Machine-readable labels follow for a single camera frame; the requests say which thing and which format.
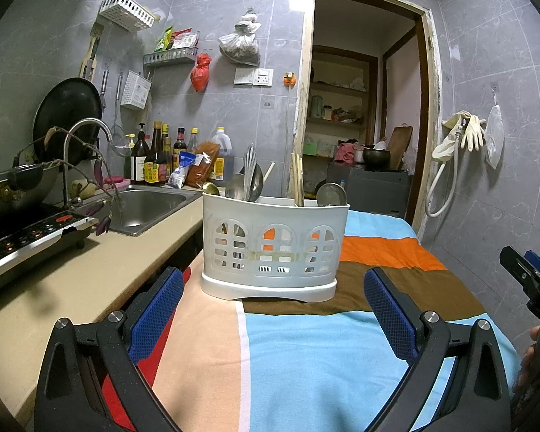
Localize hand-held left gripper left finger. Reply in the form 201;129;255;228
33;267;185;432

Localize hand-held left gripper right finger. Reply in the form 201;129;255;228
364;267;510;432

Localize round metal ladle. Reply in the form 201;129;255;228
316;183;348;208

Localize white plastic utensil holder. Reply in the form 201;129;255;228
201;191;351;302

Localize metal spoon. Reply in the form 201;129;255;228
226;173;247;201
247;162;265;203

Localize metal fork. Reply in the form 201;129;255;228
242;144;258;202

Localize person's right hand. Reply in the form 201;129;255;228
513;326;540;393

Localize striped blanket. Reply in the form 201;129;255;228
101;209;518;432

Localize beige kitchen counter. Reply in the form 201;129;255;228
0;188;206;420

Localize steel sink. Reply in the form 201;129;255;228
108;186;201;237

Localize grey cabinet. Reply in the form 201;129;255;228
326;163;413;222

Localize white hanging plastic bag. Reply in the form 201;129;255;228
485;82;506;168

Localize cream rubber gloves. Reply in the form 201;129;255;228
442;110;486;152

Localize blue white bag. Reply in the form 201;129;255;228
168;152;198;189

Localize black induction cooker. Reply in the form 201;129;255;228
0;213;100;307

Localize green pump bottle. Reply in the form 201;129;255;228
123;134;136;180

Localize dark pump bottle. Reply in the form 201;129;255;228
131;122;150;183

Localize dark round pot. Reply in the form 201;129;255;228
362;146;392;168

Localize slim dark sauce bottle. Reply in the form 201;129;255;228
162;125;173;181

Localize wooden cutting board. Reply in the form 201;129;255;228
388;125;414;171

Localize pink cloth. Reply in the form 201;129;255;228
333;141;365;164

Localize red cap sauce bottle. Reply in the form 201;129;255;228
173;127;188;168

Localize large oil jug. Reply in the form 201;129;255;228
207;127;233;182

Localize metal strainer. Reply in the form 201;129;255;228
107;69;134;152

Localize metal wok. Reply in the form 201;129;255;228
0;162;59;217

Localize metal faucet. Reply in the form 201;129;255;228
62;118;113;210

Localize black round pan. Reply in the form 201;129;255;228
32;77;104;168

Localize white hanging box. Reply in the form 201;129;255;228
120;71;152;110

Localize wooden shelf unit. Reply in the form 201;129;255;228
310;45;379;159

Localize red plastic bag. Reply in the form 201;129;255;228
190;53;212;93

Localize wooden hanging tool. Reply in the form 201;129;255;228
80;22;104;83

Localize green seasoning packet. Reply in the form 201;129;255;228
155;26;174;52

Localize red white seasoning packets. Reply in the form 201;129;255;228
172;29;199;51

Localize clear plastic bag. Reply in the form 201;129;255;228
218;9;261;66

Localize white sprayer hose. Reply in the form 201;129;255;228
424;117;469;217

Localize wooden door frame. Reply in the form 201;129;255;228
292;0;442;240

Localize grey wall shelf rack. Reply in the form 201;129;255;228
143;47;198;68

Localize white wall basket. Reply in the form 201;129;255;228
98;0;156;32

